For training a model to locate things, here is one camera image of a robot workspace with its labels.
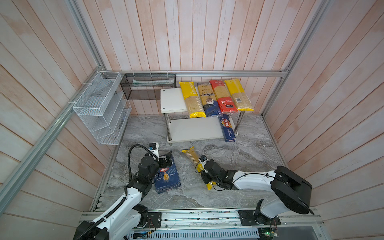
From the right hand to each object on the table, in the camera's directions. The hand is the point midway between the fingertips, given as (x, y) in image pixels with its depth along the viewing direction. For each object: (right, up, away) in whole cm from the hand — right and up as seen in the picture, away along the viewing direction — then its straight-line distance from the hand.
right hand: (201, 170), depth 88 cm
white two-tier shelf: (-15, +26, +18) cm, 35 cm away
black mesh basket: (-38, +55, +16) cm, 69 cm away
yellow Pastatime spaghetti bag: (-1, +5, -6) cm, 8 cm away
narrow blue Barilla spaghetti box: (+19, +25, +10) cm, 33 cm away
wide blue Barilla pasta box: (-20, -2, -9) cm, 22 cm away
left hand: (-22, +11, -6) cm, 25 cm away
